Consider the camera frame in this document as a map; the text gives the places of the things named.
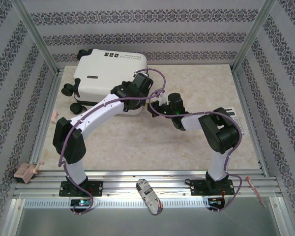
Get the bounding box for white hard-shell suitcase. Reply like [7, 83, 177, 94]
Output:
[61, 48, 148, 116]

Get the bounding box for white scientific calculator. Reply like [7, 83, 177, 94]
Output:
[225, 106, 245, 135]

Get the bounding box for newspaper print pouch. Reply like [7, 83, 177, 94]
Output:
[136, 178, 164, 216]

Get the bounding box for red pen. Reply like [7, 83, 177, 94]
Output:
[245, 176, 266, 207]

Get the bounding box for small pink plastic object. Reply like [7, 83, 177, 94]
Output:
[13, 161, 45, 184]

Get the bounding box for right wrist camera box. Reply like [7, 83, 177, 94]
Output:
[158, 94, 170, 106]

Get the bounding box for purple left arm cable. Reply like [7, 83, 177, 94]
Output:
[58, 68, 167, 216]

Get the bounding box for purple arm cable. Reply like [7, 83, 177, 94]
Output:
[147, 90, 244, 214]
[58, 68, 167, 216]

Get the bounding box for aluminium side rail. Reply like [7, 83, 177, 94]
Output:
[232, 68, 270, 177]
[27, 68, 64, 173]

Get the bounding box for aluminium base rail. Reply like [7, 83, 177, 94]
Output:
[13, 169, 285, 200]

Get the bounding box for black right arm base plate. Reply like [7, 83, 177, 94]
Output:
[190, 178, 235, 197]

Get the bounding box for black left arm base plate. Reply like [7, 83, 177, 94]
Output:
[59, 180, 103, 197]

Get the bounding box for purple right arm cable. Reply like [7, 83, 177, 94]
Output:
[147, 90, 244, 214]

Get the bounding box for aluminium frame post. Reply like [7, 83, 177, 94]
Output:
[13, 0, 60, 74]
[232, 0, 277, 73]

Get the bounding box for white slotted cable duct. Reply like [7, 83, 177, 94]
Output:
[23, 200, 209, 209]

